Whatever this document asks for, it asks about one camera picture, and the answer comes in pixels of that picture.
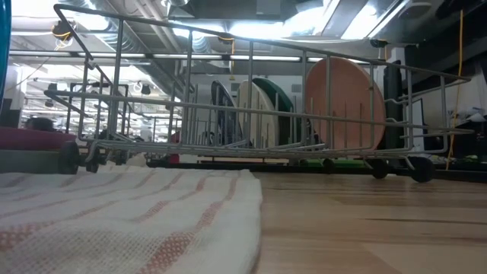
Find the cream plate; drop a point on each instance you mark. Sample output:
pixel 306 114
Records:
pixel 266 125

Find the dark green plate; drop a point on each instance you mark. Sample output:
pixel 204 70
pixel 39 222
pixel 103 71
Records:
pixel 283 102

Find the salmon orange plate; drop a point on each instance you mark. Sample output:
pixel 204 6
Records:
pixel 350 99

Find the light wooden desk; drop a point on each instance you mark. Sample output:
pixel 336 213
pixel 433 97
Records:
pixel 247 160

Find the long ceiling light strip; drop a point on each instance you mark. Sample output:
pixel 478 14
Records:
pixel 266 58

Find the bright green plate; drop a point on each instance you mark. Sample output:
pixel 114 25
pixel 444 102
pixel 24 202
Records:
pixel 342 163

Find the white striped dish cloth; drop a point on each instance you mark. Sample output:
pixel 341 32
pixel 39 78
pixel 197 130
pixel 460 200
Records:
pixel 114 220

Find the black ceiling device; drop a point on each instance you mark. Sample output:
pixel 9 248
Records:
pixel 61 29

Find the blue plastic water bottle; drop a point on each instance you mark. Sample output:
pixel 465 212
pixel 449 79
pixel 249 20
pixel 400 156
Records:
pixel 4 49

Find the black aluminium table frame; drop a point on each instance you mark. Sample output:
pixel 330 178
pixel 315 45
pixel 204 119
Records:
pixel 266 167

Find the silver ventilation duct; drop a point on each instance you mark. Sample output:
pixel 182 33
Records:
pixel 131 42

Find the black upright post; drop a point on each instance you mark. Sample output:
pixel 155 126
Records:
pixel 393 106

